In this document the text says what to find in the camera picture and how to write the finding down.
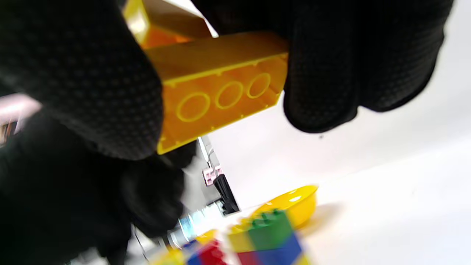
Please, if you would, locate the person's right hand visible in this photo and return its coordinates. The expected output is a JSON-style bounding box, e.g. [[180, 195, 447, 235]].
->
[[0, 0, 455, 160]]

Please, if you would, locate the person's left hand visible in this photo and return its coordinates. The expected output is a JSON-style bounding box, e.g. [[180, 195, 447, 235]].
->
[[0, 110, 198, 265]]

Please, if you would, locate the stepped toy brick stack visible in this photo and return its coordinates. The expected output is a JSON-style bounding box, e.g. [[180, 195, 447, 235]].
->
[[123, 0, 290, 155]]

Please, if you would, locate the striped toy brick stack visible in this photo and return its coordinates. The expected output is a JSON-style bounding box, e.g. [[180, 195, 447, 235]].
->
[[147, 230, 230, 265]]

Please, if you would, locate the cube shaped toy brick stack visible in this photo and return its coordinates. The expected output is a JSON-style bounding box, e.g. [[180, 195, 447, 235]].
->
[[227, 209, 308, 265]]

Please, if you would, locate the yellow plastic bowl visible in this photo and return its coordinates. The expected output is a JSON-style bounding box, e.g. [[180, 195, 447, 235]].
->
[[254, 185, 319, 229]]

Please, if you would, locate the black office chair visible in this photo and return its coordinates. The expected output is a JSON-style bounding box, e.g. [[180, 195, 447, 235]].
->
[[213, 174, 240, 216]]

